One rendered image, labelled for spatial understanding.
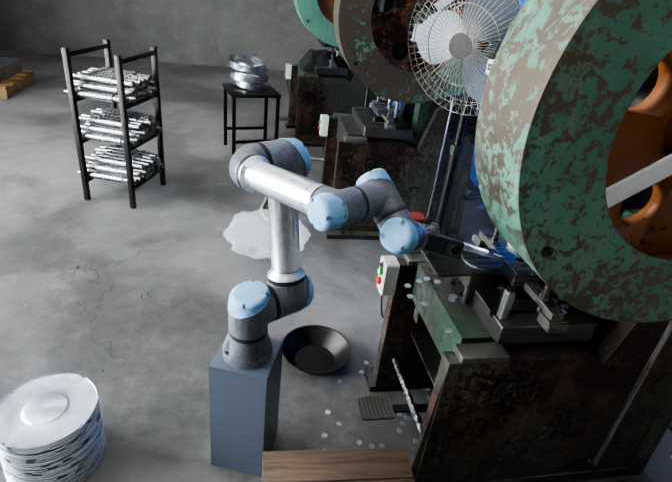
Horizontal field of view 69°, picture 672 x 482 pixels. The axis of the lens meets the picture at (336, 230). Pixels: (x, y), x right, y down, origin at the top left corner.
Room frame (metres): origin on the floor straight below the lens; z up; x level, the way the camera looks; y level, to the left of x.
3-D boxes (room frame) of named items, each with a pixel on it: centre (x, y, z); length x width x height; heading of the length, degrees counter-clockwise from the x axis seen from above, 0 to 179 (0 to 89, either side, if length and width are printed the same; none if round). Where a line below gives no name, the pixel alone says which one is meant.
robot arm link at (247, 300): (1.14, 0.22, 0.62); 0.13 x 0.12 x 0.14; 134
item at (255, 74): (4.10, 0.85, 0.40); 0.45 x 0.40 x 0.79; 25
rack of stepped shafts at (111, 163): (3.01, 1.47, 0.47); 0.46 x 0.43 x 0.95; 83
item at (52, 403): (1.02, 0.82, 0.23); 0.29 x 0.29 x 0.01
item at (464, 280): (1.28, -0.41, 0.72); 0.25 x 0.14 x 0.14; 103
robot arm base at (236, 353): (1.13, 0.23, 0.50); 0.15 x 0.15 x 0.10
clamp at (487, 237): (1.49, -0.54, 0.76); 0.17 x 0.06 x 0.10; 13
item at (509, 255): (1.32, -0.57, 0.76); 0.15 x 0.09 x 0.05; 13
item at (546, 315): (1.16, -0.62, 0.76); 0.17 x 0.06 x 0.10; 13
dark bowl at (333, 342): (1.61, 0.02, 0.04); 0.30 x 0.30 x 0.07
